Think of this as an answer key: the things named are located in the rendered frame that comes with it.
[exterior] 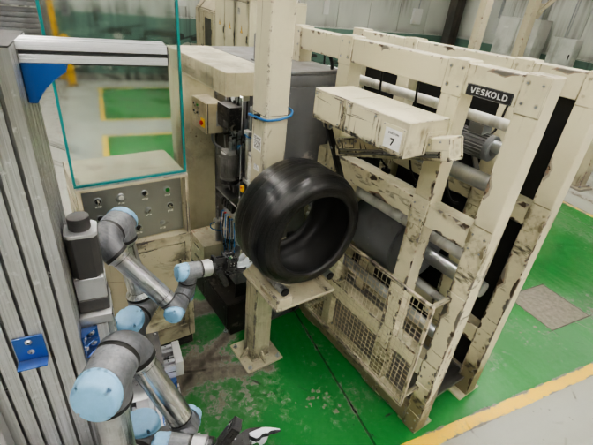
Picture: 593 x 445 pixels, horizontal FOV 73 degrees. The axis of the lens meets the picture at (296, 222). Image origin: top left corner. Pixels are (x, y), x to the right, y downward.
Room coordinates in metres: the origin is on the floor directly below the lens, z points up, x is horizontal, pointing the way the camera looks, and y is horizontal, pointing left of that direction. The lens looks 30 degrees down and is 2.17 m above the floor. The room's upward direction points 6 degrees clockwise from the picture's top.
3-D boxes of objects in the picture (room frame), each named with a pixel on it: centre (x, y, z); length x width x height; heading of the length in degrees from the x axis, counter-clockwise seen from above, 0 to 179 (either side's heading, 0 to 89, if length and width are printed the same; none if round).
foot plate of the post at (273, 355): (1.94, 0.18, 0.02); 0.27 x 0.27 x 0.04; 37
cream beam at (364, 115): (1.83, -0.30, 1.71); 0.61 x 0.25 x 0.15; 37
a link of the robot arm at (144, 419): (0.77, 0.43, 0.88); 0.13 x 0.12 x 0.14; 1
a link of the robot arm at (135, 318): (1.22, 0.65, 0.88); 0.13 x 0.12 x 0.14; 179
